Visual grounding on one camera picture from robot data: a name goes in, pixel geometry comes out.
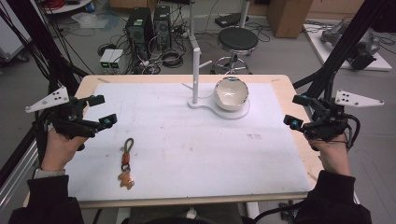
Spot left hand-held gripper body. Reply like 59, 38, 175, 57
25, 86, 101, 140

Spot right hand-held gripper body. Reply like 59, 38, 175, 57
303, 89, 385, 143

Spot green cord gingerbread keychain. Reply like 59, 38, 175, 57
117, 137, 136, 190

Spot person's left hand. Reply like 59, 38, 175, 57
41, 126, 90, 172

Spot person's right hand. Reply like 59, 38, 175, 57
306, 133, 351, 177

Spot wooden table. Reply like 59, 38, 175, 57
22, 74, 325, 210

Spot white power supply unit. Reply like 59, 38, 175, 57
109, 49, 125, 71
99, 48, 116, 71

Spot white floor board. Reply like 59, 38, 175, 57
303, 22, 393, 73

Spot grey wristband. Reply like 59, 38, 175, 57
33, 167, 66, 180

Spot white ceramic bowl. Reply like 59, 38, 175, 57
213, 76, 250, 112

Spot grey and black machine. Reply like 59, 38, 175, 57
319, 21, 381, 71

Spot clear plastic bag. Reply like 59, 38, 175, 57
70, 11, 110, 31

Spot black computer tower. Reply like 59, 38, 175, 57
152, 5, 173, 49
125, 7, 156, 61

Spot brown cardboard box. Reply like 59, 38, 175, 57
266, 0, 315, 39

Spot white table mat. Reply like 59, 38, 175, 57
64, 81, 313, 199

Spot black round stool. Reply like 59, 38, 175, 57
212, 26, 260, 76

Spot white peg stand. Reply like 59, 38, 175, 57
181, 47, 251, 121

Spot round white table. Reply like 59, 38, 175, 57
39, 0, 95, 15

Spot white metal pole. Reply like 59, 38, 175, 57
238, 0, 251, 29

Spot flat black device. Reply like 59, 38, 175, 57
214, 12, 250, 29

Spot white metal pole stand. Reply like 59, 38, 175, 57
186, 0, 202, 52

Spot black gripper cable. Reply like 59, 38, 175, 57
341, 113, 362, 151

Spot aluminium frame rail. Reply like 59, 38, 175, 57
0, 126, 43, 216

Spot black frame struts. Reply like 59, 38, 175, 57
291, 0, 396, 100
0, 0, 92, 96

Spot coiled black cable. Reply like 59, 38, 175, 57
160, 49, 185, 69

